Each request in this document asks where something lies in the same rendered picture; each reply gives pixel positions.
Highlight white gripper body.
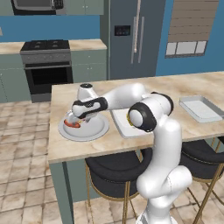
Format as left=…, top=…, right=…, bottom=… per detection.
left=66, top=112, right=89, bottom=126

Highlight red orange cooked food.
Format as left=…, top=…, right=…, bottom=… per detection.
left=64, top=118, right=83, bottom=130

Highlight large white round plate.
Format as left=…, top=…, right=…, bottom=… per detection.
left=57, top=110, right=110, bottom=143

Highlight grey tupperware container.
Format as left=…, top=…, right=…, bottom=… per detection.
left=178, top=94, right=224, bottom=123

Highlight teal lower cupboard run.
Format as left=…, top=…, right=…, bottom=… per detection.
left=0, top=52, right=32, bottom=103
left=70, top=48, right=109, bottom=84

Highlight black and grey oven range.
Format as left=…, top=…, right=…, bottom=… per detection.
left=19, top=39, right=74, bottom=103

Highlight black stool with gold legs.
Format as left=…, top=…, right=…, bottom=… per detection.
left=84, top=147, right=154, bottom=224
left=178, top=136, right=224, bottom=224

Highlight teal kitchen island base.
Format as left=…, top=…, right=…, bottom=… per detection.
left=48, top=157, right=141, bottom=224

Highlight grey double door fridge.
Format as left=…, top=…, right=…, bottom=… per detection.
left=108, top=0, right=167, bottom=81

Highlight teal upper cupboards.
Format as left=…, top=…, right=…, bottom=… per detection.
left=55, top=0, right=105, bottom=16

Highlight black microwave oven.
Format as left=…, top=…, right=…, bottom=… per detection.
left=10, top=0, right=66, bottom=16

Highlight window with tan blind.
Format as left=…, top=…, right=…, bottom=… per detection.
left=164, top=0, right=221, bottom=60

